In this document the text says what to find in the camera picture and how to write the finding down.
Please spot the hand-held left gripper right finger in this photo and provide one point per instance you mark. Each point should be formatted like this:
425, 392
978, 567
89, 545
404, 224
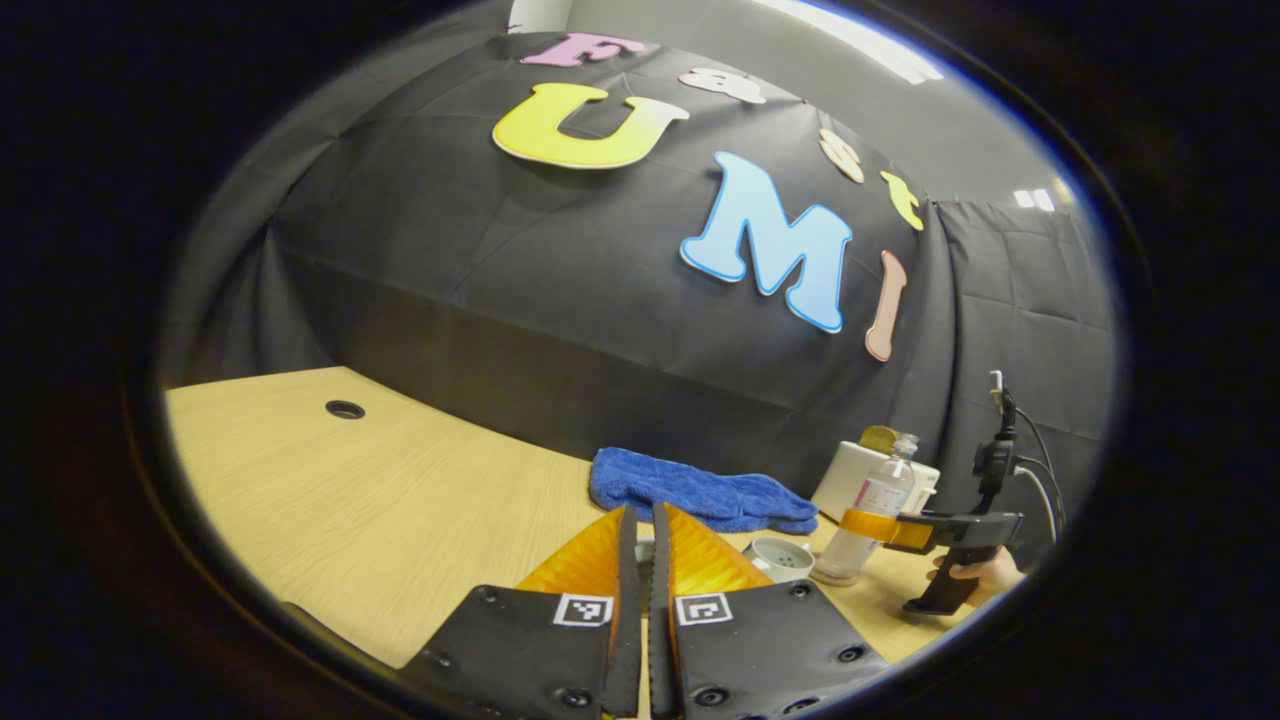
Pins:
658, 640

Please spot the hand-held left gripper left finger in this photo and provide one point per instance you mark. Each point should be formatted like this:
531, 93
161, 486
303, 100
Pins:
626, 620

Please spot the long ceiling light panel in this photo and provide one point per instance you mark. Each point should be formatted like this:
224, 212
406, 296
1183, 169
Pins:
870, 40

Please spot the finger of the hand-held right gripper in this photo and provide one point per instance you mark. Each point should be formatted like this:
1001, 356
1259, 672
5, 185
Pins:
915, 532

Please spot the small ceiling light panel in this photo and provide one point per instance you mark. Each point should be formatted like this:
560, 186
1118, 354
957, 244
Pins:
1033, 199

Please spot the white teacup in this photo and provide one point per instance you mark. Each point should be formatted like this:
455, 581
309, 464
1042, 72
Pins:
795, 572

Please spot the toasted bread slice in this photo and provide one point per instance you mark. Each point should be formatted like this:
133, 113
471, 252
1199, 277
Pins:
878, 440

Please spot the blue towel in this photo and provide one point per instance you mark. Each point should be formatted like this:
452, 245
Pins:
700, 490

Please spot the white toaster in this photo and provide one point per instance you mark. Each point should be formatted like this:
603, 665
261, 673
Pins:
840, 480

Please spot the clear water bottle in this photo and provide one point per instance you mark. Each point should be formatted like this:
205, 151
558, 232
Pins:
880, 495

